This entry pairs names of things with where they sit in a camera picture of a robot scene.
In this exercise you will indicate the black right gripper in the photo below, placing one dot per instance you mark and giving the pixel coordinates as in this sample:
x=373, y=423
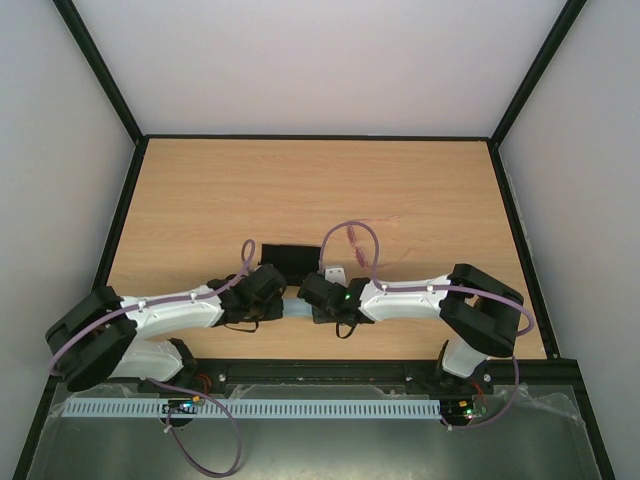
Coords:
x=320, y=312

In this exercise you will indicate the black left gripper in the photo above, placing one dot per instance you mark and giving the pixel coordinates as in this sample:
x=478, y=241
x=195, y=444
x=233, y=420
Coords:
x=276, y=310

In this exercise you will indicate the light blue cleaning cloth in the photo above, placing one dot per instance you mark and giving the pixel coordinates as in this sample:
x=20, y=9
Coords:
x=294, y=307

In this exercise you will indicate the pink sunglasses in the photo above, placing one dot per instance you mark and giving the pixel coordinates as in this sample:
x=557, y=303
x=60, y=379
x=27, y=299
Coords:
x=363, y=253

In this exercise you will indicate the black sunglasses case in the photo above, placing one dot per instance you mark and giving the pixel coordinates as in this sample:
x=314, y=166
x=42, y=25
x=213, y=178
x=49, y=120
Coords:
x=293, y=262

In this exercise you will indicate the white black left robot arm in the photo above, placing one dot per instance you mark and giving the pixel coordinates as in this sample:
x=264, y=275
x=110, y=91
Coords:
x=107, y=336

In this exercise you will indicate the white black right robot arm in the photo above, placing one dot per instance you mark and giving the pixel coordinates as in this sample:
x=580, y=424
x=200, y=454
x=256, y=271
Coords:
x=483, y=312

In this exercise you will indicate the light blue slotted cable duct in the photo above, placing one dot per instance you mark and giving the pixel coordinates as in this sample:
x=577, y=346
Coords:
x=252, y=409

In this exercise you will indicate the black aluminium frame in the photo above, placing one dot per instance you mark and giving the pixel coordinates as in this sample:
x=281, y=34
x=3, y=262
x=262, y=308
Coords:
x=554, y=369

